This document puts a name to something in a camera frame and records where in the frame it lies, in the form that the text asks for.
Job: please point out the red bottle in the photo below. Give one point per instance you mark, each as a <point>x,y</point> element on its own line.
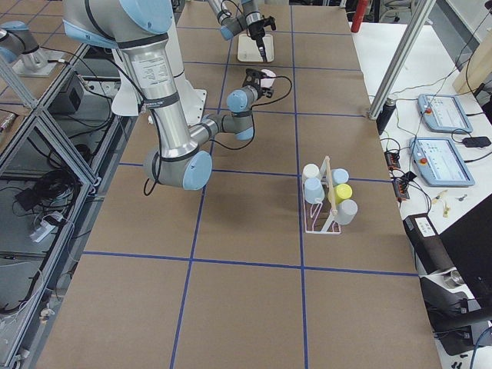
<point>359,15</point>

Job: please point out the far teach pendant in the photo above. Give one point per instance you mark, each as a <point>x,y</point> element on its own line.
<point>444,113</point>

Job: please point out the black monitor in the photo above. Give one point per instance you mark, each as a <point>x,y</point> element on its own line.
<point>468,244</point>

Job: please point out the black thermos bottle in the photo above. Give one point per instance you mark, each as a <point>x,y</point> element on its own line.
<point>386,113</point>

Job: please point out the near teach pendant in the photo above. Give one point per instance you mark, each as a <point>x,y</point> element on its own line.
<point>439,163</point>

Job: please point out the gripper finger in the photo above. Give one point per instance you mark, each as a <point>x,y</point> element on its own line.
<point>261,48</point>

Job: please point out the yellow plastic cup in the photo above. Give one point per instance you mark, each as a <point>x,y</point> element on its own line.
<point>342,192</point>

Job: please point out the aluminium frame post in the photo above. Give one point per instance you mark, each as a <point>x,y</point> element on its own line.
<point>404,47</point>

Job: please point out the black box with label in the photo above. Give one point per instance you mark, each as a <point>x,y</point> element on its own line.
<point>427,243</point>

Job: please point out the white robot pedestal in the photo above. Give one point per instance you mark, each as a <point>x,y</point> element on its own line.
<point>150,57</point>

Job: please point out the white plastic cup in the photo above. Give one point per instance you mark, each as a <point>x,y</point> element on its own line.
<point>310,171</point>

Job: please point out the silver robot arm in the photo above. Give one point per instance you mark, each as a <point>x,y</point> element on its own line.
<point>178,160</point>
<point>232,25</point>

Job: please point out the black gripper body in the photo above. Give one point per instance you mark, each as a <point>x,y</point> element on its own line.
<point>262,91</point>
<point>256,31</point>

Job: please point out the cream plastic tray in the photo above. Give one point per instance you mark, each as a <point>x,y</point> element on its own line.
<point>248,50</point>

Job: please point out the grey plastic cup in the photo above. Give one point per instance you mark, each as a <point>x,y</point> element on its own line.
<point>346,211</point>

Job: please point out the white wire cup rack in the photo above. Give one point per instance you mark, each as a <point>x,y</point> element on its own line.
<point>320,218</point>

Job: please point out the teach pendant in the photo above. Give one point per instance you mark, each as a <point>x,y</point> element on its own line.
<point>439,163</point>
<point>444,113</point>

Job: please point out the black power adapter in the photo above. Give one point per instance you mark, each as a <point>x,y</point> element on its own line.
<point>476,142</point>

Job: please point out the light blue cup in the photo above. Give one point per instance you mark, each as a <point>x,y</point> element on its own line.
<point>339,176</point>
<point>313,191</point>

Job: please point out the pink plastic cup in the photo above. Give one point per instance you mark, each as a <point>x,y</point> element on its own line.
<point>267,78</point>

